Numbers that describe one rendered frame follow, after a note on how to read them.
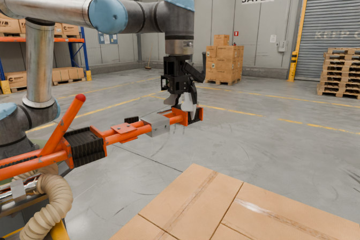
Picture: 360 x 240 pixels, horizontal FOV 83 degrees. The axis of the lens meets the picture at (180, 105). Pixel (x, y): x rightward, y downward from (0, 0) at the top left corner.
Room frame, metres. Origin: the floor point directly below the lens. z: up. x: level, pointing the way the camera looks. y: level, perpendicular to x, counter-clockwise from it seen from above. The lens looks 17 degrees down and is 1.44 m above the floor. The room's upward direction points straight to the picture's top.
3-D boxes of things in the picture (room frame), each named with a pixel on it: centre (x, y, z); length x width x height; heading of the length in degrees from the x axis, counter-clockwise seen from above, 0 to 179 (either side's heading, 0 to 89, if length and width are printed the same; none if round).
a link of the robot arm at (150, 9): (0.71, 0.11, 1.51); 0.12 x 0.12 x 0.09; 62
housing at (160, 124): (0.59, 0.08, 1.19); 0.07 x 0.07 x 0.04; 42
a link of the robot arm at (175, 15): (0.67, 0.00, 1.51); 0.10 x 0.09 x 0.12; 62
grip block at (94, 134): (0.45, 0.24, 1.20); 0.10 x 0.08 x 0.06; 42
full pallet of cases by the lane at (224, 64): (7.89, -1.70, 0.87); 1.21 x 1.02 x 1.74; 147
